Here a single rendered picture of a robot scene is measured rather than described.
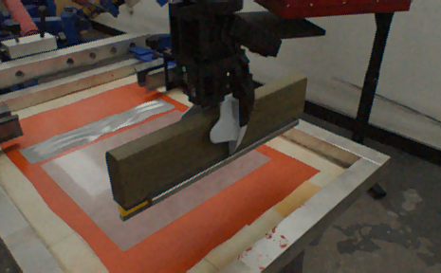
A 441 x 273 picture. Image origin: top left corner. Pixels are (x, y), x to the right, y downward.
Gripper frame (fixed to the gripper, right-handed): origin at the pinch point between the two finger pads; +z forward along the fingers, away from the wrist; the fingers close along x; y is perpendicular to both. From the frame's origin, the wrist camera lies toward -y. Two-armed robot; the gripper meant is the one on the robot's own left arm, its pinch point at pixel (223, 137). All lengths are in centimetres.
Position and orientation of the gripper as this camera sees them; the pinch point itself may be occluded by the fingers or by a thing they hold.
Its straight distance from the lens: 54.7
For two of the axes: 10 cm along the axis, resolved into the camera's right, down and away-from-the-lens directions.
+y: -7.2, 3.7, -5.9
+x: 7.0, 3.8, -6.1
